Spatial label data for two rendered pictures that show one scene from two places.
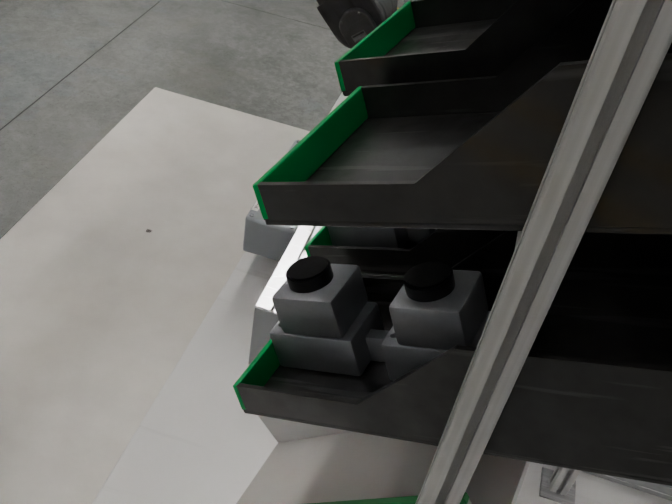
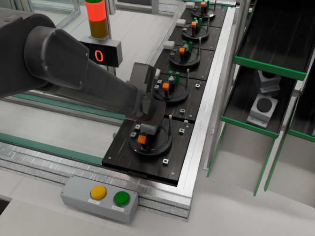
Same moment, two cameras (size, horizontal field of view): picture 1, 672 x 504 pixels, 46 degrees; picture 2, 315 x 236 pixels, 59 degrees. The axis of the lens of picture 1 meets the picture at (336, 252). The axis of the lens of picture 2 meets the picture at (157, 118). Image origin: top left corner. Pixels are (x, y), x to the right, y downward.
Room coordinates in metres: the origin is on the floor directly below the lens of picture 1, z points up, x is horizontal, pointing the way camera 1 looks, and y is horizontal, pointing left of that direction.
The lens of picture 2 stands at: (0.68, 0.46, 1.66)
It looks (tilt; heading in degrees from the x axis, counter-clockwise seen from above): 44 degrees down; 278
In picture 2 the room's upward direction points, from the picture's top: straight up
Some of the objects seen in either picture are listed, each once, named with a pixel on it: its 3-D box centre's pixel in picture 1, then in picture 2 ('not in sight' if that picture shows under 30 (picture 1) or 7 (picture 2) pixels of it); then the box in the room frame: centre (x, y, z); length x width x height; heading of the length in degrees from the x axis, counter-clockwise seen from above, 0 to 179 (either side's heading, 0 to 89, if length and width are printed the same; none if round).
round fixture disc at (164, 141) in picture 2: not in sight; (150, 139); (0.78, -0.12, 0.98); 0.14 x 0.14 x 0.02
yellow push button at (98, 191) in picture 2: not in sight; (98, 192); (0.90, 0.07, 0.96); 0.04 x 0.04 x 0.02
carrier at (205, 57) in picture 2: not in sight; (184, 52); (0.70, -0.62, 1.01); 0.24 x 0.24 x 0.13; 81
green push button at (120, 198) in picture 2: not in sight; (121, 199); (0.83, 0.09, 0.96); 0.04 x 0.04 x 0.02
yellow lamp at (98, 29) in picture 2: not in sight; (98, 25); (0.95, -0.27, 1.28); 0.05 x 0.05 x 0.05
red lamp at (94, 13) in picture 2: not in sight; (95, 9); (0.95, -0.27, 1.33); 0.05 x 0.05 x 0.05
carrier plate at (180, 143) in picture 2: not in sight; (150, 143); (0.78, -0.12, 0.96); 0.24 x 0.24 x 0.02; 81
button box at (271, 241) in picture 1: (293, 198); (100, 198); (0.90, 0.07, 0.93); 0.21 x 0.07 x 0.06; 171
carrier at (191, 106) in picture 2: not in sight; (170, 84); (0.74, -0.38, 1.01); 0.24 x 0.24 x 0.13; 81
